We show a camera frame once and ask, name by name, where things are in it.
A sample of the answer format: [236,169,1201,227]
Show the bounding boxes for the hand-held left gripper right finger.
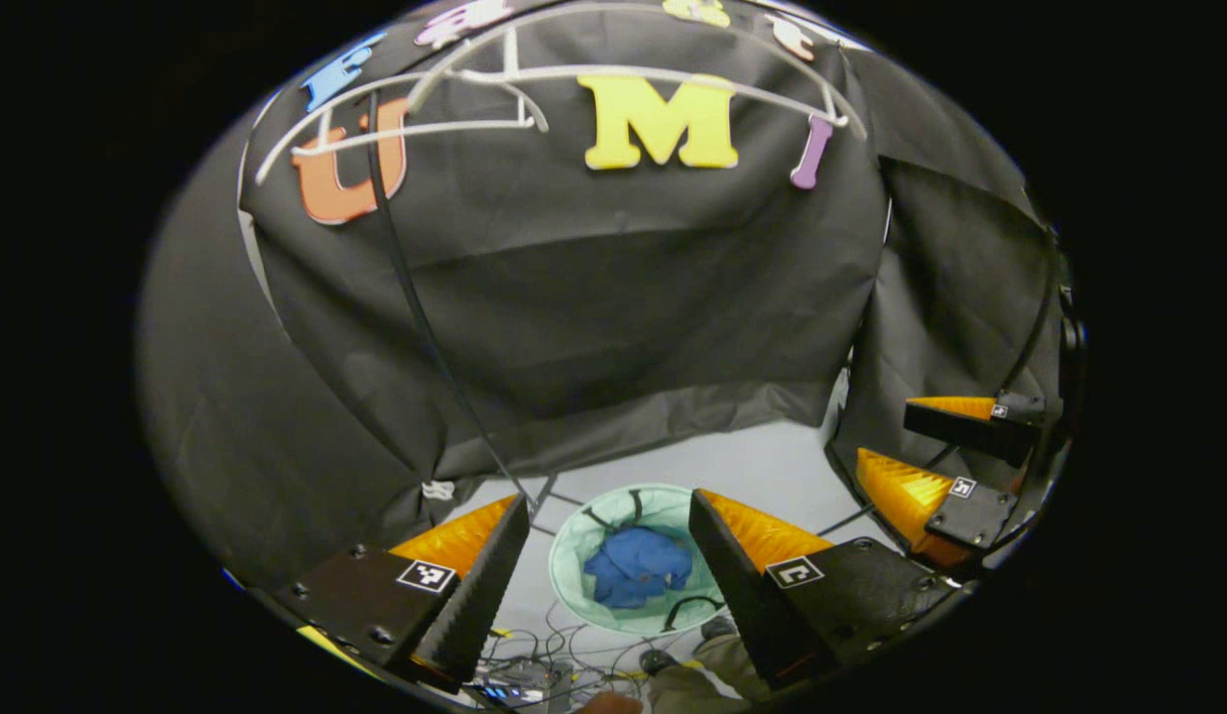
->
[687,487,958,692]

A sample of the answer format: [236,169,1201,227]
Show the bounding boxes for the blue corduroy jacket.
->
[583,526,693,609]

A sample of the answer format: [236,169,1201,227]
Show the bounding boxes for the tangle of floor cables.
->
[479,600,693,710]

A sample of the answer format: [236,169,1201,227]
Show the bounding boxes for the empty white clothes hanger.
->
[256,69,550,184]

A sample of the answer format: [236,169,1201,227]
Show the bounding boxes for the white clothes hanger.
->
[256,69,550,184]
[405,0,867,140]

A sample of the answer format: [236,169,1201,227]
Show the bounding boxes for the black clothes rack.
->
[365,89,1060,541]

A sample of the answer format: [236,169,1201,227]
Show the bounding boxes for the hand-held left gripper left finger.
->
[271,492,532,695]

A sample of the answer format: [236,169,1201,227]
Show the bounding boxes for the power strip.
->
[474,662,550,707]

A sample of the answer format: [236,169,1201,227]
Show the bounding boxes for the person's khaki trouser leg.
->
[648,662,753,714]
[692,633,768,700]

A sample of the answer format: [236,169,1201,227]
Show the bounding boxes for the green mesh laundry hamper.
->
[549,483,728,638]

